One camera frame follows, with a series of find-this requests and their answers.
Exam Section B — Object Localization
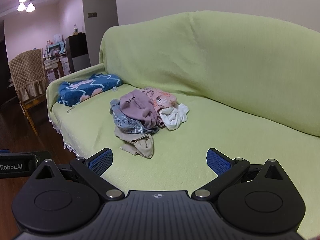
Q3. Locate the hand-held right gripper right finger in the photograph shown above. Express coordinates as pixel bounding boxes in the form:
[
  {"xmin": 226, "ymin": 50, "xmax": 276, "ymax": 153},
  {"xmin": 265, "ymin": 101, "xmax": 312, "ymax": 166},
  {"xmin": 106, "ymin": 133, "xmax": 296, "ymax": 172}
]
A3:
[{"xmin": 191, "ymin": 148, "xmax": 290, "ymax": 201}]

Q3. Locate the white garment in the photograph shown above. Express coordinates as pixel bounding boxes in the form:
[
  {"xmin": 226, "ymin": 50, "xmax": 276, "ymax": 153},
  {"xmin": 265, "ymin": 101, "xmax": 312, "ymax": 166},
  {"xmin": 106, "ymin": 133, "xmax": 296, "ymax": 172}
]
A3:
[{"xmin": 159, "ymin": 103, "xmax": 190, "ymax": 131}]

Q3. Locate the green covered sofa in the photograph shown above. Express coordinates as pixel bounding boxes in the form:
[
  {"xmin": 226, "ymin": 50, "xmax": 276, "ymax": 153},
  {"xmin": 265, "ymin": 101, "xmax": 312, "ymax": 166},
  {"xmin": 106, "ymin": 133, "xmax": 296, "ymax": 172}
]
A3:
[{"xmin": 46, "ymin": 10, "xmax": 320, "ymax": 240}]

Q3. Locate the microwave oven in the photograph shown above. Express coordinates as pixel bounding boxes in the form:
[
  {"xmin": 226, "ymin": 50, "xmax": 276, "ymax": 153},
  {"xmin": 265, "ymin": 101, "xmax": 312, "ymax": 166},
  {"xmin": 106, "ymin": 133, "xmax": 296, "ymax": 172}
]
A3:
[{"xmin": 47, "ymin": 43, "xmax": 67, "ymax": 55}]

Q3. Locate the wooden side table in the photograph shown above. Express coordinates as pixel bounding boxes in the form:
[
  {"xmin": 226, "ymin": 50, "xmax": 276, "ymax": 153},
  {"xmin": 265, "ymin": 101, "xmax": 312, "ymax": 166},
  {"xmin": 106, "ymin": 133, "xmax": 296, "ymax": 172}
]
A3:
[{"xmin": 44, "ymin": 56, "xmax": 66, "ymax": 78}]

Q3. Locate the black refrigerator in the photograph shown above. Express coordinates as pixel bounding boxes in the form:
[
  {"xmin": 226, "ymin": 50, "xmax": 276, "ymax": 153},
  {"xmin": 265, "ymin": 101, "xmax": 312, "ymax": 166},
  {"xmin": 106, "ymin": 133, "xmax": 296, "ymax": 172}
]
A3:
[{"xmin": 65, "ymin": 33, "xmax": 91, "ymax": 73}]

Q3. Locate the pink patterned garment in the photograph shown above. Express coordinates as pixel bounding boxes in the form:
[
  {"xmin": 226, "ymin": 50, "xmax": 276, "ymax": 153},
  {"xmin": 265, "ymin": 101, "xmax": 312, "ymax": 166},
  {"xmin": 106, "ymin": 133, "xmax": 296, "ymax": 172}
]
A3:
[{"xmin": 141, "ymin": 87, "xmax": 178, "ymax": 128}]

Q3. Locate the beige garment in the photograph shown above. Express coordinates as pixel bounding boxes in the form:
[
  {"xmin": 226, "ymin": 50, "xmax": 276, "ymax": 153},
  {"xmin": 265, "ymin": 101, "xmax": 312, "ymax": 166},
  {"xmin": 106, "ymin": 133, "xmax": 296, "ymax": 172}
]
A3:
[{"xmin": 114, "ymin": 127, "xmax": 154, "ymax": 159}]

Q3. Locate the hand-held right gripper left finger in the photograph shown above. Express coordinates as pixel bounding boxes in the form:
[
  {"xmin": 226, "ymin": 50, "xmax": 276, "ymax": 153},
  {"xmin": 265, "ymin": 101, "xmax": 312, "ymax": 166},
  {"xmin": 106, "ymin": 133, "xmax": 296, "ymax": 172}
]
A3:
[{"xmin": 31, "ymin": 148, "xmax": 125, "ymax": 201}]

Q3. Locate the chair with tan quilted cover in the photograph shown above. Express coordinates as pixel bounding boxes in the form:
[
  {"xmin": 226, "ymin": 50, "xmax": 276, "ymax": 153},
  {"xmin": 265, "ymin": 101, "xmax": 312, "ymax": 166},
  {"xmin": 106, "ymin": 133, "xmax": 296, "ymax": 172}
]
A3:
[{"xmin": 8, "ymin": 48, "xmax": 50, "ymax": 136}]

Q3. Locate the blue patterned pillow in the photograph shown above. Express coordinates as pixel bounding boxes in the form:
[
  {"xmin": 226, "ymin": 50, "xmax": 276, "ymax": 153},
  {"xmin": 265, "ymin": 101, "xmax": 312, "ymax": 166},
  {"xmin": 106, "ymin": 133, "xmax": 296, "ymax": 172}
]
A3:
[{"xmin": 57, "ymin": 73, "xmax": 123, "ymax": 107}]

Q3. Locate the purple garment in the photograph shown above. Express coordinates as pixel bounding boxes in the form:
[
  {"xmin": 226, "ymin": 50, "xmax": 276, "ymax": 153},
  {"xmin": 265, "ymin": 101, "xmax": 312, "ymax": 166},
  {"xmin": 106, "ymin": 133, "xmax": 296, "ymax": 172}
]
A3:
[{"xmin": 119, "ymin": 89, "xmax": 157, "ymax": 128}]

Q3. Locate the blue-grey patterned garment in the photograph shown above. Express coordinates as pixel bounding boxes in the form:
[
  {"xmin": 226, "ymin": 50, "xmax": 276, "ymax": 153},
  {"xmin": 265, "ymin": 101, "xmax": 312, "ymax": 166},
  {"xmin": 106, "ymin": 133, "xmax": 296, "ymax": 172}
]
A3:
[{"xmin": 109, "ymin": 99, "xmax": 159, "ymax": 134}]

